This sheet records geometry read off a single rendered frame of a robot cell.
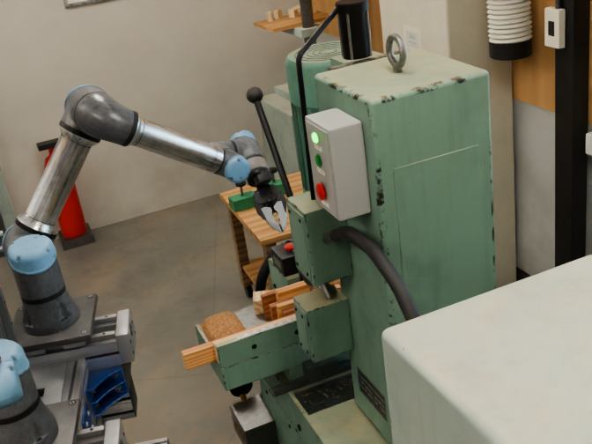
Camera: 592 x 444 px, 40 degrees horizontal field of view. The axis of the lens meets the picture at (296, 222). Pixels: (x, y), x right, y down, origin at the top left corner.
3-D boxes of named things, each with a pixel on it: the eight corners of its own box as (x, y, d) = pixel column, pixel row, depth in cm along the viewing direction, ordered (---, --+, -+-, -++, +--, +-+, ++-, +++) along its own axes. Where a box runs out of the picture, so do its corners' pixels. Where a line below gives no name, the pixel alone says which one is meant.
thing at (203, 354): (401, 292, 193) (400, 277, 192) (405, 296, 191) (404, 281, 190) (184, 366, 177) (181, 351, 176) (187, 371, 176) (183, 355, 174)
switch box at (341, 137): (346, 193, 145) (336, 107, 138) (372, 212, 136) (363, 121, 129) (314, 203, 143) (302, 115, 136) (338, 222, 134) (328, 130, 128)
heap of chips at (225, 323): (234, 313, 195) (232, 299, 193) (254, 340, 183) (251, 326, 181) (198, 324, 192) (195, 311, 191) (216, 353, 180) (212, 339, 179)
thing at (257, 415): (262, 418, 215) (257, 393, 212) (279, 445, 204) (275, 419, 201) (233, 429, 213) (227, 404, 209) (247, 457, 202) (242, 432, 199)
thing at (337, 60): (371, 84, 158) (362, -6, 151) (390, 92, 151) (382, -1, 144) (333, 92, 156) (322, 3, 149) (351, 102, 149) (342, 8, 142)
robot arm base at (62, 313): (18, 340, 213) (8, 307, 209) (27, 311, 226) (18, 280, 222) (77, 329, 214) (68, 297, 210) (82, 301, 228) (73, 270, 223)
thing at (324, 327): (339, 333, 170) (333, 283, 165) (354, 349, 164) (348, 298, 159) (298, 347, 167) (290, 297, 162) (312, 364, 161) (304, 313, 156)
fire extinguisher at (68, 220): (89, 230, 478) (63, 133, 452) (95, 241, 461) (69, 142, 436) (58, 239, 472) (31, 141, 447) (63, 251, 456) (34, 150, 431)
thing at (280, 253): (315, 245, 208) (313, 225, 206) (334, 262, 199) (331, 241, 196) (268, 260, 204) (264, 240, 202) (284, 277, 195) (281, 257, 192)
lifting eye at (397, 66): (393, 67, 141) (389, 29, 138) (410, 74, 135) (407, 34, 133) (385, 69, 140) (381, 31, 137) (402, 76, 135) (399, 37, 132)
